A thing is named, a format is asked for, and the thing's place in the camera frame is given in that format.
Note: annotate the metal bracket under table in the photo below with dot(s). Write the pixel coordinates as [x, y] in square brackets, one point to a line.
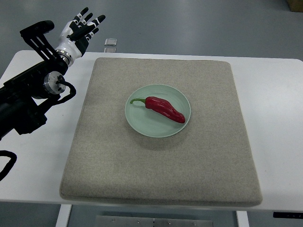
[119, 221]

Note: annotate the cardboard box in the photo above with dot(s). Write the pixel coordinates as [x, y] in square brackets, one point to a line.
[295, 5]

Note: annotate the light green plate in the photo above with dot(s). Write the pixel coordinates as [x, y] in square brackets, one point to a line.
[150, 123]

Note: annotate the beige felt mat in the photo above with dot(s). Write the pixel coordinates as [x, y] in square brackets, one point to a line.
[208, 163]

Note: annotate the red pepper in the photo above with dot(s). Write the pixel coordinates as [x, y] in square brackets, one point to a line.
[162, 107]

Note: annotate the black table control panel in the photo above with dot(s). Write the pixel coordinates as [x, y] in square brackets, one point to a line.
[291, 215]

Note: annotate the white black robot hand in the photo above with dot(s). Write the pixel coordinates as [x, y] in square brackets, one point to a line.
[76, 35]

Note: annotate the white table leg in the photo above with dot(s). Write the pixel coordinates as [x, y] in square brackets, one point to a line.
[242, 219]
[63, 216]

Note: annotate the white table leg left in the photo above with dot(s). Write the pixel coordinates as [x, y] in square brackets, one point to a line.
[63, 216]

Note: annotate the white table leg right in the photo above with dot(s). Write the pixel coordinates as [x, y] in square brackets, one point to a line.
[242, 219]

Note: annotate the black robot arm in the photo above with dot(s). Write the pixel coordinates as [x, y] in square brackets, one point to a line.
[26, 98]

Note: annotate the floor outlet cover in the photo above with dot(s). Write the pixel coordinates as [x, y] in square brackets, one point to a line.
[110, 42]

